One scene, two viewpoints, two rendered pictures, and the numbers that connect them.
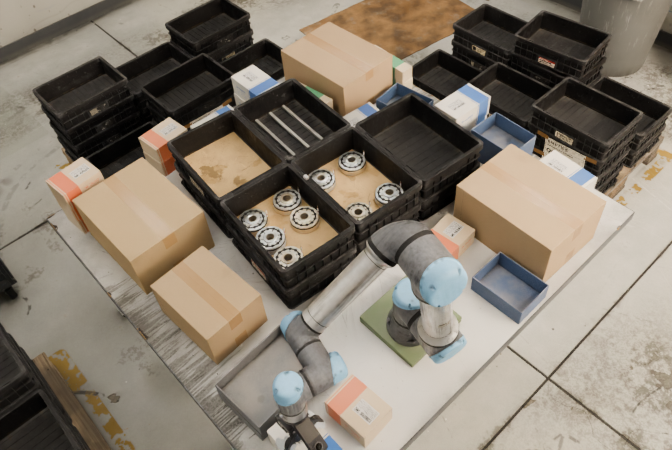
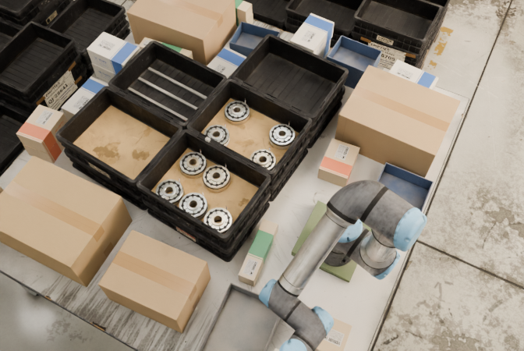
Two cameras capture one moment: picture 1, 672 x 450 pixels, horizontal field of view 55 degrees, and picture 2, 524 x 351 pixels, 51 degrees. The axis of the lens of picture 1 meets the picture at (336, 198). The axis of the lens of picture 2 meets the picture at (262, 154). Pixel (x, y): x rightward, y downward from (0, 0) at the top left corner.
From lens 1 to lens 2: 0.57 m
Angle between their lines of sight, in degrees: 17
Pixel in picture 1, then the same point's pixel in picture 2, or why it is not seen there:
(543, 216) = (418, 125)
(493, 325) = not seen: hidden behind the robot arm
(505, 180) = (377, 100)
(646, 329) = (472, 179)
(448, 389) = (384, 292)
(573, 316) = not seen: hidden behind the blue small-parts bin
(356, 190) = (250, 137)
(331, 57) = (178, 10)
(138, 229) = (64, 232)
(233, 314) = (190, 288)
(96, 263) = (20, 271)
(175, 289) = (125, 280)
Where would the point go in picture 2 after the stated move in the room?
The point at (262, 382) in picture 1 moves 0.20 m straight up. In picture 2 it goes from (233, 338) to (230, 321)
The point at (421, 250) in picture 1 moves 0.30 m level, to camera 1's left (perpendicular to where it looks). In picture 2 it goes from (387, 208) to (284, 252)
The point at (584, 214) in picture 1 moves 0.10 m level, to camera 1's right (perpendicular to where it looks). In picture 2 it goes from (448, 116) to (469, 108)
